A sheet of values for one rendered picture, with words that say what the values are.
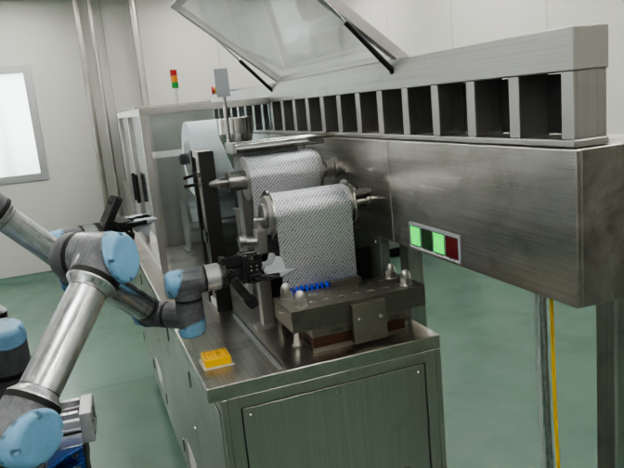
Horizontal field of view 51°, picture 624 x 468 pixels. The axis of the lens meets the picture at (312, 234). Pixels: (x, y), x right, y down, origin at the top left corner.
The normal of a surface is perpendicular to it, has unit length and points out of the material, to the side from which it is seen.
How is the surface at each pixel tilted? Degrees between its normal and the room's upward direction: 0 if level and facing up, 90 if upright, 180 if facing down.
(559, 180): 90
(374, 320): 90
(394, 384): 90
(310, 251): 90
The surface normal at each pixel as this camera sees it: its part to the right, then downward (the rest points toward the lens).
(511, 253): -0.93, 0.15
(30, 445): 0.87, 0.11
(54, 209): 0.35, 0.15
